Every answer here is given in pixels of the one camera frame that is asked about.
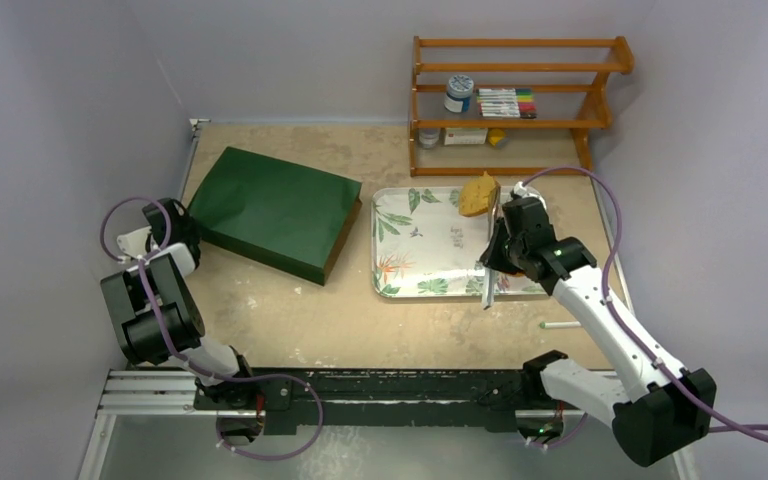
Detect blue jar patterned lid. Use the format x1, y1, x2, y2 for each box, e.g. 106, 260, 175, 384
444, 74, 475, 114

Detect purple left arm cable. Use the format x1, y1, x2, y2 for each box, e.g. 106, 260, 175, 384
99, 196, 326, 463

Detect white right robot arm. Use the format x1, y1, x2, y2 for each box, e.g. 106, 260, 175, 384
480, 197, 717, 467

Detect metal tongs white grips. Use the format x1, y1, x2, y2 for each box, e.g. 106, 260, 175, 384
480, 187, 501, 310

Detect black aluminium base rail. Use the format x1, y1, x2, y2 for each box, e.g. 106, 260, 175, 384
95, 367, 683, 439

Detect small grey jar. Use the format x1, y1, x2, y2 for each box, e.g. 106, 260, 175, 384
417, 128, 441, 149

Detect leaf pattern serving tray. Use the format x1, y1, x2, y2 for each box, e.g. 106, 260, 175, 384
370, 186, 563, 299

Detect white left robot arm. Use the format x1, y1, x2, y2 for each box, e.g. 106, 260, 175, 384
99, 197, 258, 409

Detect green white marker pen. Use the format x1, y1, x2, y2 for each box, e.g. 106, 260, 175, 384
539, 321, 582, 329

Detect orange wooden shelf rack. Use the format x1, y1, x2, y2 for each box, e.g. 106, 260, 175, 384
408, 36, 635, 177

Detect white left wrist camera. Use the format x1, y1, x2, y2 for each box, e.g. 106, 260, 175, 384
116, 226, 156, 263

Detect brown fake bread slice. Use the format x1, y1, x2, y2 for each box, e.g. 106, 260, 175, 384
457, 172, 500, 217

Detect small yellow object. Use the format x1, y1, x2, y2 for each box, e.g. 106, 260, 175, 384
486, 128, 508, 148

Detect white green small box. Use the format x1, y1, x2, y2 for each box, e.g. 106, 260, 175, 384
443, 128, 488, 146

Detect green paper bag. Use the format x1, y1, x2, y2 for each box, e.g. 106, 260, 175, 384
188, 147, 362, 285

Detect set of coloured markers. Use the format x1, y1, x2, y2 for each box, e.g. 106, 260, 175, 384
477, 88, 537, 119

